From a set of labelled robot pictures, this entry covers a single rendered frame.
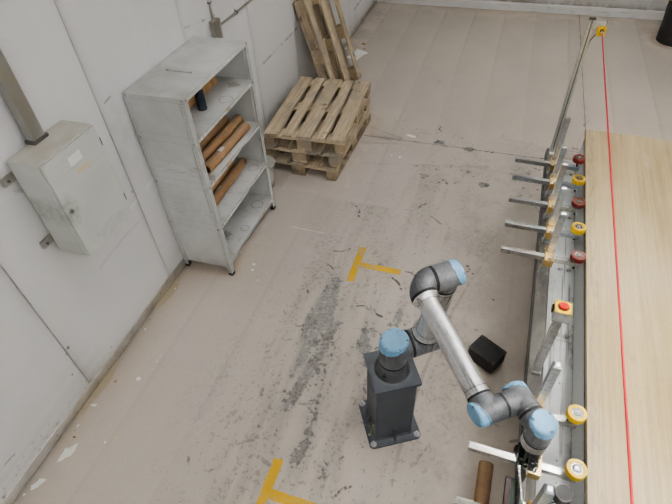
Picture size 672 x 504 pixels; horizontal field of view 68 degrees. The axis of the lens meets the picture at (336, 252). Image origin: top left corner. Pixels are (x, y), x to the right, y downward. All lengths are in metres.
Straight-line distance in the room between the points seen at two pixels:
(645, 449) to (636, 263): 1.11
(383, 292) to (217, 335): 1.29
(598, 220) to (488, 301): 1.03
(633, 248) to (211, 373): 2.75
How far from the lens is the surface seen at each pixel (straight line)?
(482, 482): 3.14
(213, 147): 3.85
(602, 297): 2.95
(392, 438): 3.23
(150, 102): 3.39
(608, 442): 2.47
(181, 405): 3.55
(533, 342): 2.89
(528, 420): 1.90
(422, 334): 2.54
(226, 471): 3.27
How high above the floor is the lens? 2.96
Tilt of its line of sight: 45 degrees down
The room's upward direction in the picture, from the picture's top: 4 degrees counter-clockwise
